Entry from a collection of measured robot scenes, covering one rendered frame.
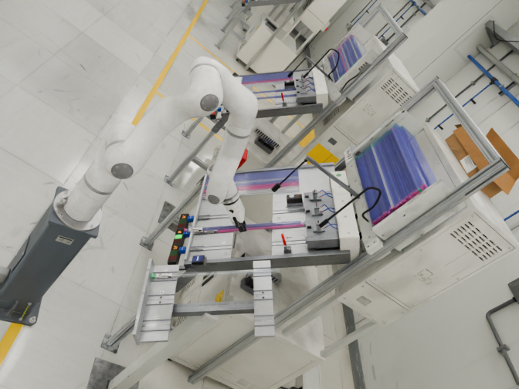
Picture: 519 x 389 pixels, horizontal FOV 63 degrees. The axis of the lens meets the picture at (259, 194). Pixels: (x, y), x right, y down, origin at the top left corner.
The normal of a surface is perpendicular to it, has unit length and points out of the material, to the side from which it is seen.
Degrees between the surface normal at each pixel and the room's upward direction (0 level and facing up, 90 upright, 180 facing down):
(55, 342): 0
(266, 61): 90
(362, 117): 90
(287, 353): 90
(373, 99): 90
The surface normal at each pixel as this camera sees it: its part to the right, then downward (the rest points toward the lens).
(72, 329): 0.64, -0.60
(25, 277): 0.15, 0.71
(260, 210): -0.04, 0.60
